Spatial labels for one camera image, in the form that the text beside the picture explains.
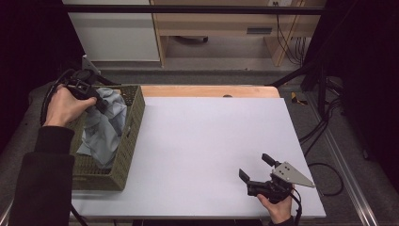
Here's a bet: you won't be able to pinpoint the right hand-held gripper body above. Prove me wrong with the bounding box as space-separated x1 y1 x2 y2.
246 161 316 204

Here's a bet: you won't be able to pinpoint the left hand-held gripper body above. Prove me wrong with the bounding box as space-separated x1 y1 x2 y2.
63 55 107 102

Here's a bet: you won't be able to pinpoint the grey-blue cloth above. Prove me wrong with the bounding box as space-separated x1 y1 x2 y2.
75 87 128 170

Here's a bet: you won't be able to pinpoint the green woven basket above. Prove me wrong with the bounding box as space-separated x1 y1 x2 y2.
67 84 146 192

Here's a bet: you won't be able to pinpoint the person's right hand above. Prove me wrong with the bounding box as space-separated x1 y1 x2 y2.
256 184 296 226

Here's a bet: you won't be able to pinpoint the person's left hand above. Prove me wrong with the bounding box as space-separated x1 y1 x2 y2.
42 84 98 128

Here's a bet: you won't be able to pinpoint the white table board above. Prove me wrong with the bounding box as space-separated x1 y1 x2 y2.
71 96 327 219

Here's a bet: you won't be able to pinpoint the white cabinet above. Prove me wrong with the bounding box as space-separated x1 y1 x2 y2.
61 0 162 63

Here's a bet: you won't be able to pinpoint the black curtain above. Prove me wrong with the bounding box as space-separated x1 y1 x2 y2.
0 0 85 154
302 0 399 193

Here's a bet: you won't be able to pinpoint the yellow and black tool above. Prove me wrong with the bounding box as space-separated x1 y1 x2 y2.
290 91 309 106

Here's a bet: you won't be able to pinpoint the black stand legs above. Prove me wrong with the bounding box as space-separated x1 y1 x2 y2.
265 0 361 118

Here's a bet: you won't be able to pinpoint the wooden table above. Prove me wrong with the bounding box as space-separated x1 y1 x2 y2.
139 85 281 99

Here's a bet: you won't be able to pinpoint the black horizontal bar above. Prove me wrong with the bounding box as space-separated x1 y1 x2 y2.
62 4 326 16

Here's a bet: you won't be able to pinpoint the wooden desk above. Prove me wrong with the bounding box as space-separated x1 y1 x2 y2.
150 0 326 68

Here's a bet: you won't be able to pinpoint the right hand-held gripper cable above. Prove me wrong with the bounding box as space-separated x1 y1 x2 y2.
289 187 304 226

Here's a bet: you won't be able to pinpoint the hand-held gripper cable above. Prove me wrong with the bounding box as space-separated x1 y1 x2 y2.
289 187 304 226
40 68 77 127

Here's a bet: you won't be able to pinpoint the left hand-held gripper cable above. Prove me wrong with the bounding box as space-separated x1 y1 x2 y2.
40 68 77 127

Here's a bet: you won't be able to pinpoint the black floor cable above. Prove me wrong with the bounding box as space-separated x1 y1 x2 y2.
297 97 345 198

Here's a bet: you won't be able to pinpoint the metal floor rail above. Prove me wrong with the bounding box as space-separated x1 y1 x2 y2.
304 91 380 226

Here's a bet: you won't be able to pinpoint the black cables under desk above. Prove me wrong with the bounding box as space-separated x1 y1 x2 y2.
274 1 310 67

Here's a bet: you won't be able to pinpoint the white wall socket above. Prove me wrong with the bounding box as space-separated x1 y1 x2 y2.
267 0 294 8

